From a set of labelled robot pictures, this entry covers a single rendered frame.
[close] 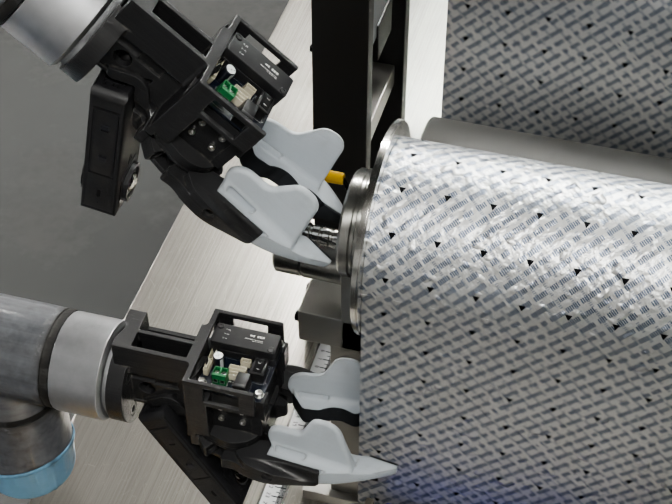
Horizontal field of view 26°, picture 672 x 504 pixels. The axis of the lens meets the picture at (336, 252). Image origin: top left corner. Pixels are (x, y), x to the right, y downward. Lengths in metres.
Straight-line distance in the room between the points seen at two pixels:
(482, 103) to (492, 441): 0.27
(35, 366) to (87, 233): 1.74
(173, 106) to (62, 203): 1.99
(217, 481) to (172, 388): 0.09
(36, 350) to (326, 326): 0.21
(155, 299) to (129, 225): 1.39
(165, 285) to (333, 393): 0.41
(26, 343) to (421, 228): 0.32
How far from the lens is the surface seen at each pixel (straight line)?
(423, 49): 1.71
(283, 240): 0.93
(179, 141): 0.92
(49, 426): 1.15
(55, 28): 0.88
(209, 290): 1.43
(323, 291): 1.09
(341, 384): 1.06
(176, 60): 0.89
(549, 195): 0.92
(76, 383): 1.06
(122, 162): 0.96
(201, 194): 0.91
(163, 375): 1.04
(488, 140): 1.08
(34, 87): 3.16
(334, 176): 1.04
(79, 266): 2.74
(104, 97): 0.92
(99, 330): 1.07
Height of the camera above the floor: 1.93
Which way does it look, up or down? 45 degrees down
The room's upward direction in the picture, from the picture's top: straight up
